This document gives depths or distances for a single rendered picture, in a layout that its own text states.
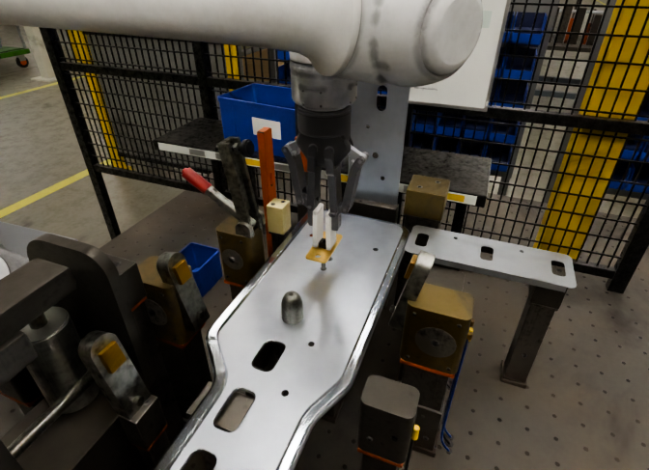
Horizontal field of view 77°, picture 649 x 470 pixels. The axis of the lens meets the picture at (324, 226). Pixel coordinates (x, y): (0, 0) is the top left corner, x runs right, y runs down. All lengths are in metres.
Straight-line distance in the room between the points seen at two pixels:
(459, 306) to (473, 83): 0.63
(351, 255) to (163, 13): 0.52
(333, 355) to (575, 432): 0.56
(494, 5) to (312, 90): 0.62
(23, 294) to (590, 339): 1.11
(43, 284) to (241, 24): 0.31
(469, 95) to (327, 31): 0.77
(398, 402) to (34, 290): 0.42
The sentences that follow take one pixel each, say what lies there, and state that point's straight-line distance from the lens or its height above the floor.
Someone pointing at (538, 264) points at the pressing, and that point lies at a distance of 0.83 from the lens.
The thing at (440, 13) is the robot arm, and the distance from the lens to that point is 0.35.
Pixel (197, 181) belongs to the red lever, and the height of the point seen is 1.13.
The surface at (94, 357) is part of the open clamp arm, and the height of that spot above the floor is 1.09.
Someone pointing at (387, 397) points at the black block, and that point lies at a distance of 0.57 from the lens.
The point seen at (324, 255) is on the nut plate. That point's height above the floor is 1.05.
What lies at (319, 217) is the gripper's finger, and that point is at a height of 1.11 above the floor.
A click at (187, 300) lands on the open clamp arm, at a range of 0.65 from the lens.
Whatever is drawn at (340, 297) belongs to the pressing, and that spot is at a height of 1.00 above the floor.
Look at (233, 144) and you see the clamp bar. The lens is 0.70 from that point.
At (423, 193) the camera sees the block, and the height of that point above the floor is 1.06.
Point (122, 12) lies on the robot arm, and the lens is 0.40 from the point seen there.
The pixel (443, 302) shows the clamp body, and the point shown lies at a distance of 0.62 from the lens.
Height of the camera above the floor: 1.46
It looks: 33 degrees down
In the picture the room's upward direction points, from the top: straight up
